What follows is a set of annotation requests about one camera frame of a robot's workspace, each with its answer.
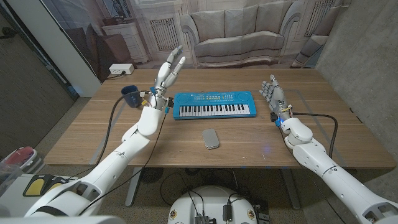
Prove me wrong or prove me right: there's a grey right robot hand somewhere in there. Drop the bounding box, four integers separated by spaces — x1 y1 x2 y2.
259 74 293 121

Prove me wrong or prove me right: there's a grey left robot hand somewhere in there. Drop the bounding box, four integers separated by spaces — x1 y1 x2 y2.
148 45 187 110

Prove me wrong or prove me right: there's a dark blue mug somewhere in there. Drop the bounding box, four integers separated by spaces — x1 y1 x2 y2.
120 85 144 109

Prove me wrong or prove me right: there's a blue toy piano keyboard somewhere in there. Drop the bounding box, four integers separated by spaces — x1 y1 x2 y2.
172 90 257 121

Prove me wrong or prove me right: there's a flat grey tin can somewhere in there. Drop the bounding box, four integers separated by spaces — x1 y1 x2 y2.
201 128 220 150

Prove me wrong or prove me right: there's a white power strip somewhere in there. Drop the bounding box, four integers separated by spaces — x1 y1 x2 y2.
108 63 136 75

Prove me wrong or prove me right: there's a printed sofa room backdrop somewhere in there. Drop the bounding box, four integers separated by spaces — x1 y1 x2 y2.
40 0 352 83

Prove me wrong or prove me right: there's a grey metal table leg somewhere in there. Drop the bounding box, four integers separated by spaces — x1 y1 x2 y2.
125 167 142 208
281 167 302 210

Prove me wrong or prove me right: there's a black round floor fan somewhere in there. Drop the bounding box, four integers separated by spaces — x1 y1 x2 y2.
139 167 164 184

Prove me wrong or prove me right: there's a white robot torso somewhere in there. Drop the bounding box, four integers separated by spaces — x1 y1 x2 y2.
167 185 259 224

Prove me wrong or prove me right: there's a black power adapter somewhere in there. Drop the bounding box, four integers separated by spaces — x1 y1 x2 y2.
223 203 233 222

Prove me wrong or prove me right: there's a clear bin with red contents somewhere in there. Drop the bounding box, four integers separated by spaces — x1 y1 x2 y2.
0 146 43 175

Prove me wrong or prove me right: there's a yellow and black pedal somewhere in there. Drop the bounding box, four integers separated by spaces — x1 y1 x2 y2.
23 174 71 197

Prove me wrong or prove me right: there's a clear plastic container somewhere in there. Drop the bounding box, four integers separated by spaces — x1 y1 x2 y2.
0 163 23 194

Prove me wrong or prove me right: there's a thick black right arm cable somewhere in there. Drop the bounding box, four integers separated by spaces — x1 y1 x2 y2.
291 111 339 159

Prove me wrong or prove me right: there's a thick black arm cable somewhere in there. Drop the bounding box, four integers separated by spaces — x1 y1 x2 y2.
291 111 339 159
74 90 152 179

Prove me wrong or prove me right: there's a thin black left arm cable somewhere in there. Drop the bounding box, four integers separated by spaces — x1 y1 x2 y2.
77 107 169 217

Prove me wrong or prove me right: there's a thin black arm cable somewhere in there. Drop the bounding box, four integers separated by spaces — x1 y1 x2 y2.
77 107 169 217
277 124 348 224

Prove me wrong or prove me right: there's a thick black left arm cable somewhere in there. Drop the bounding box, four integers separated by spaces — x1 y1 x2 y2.
74 90 152 179

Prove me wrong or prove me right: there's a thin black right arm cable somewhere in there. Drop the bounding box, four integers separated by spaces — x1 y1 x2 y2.
277 124 348 224

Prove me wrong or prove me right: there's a black floor cable loop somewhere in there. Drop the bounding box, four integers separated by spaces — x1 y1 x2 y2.
160 172 190 206

